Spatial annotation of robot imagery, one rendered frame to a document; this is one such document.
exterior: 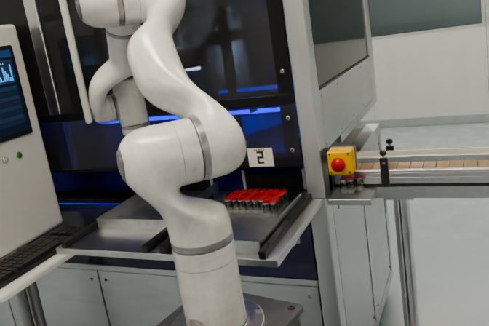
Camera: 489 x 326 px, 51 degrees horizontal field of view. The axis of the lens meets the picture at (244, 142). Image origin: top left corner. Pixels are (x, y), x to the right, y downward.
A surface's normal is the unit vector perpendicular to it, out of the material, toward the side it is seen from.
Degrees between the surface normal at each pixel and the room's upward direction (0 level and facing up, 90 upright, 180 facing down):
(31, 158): 90
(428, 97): 90
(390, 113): 90
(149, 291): 90
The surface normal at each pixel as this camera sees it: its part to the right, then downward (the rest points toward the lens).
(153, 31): 0.25, -0.51
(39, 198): 0.90, -0.04
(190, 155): 0.34, 0.07
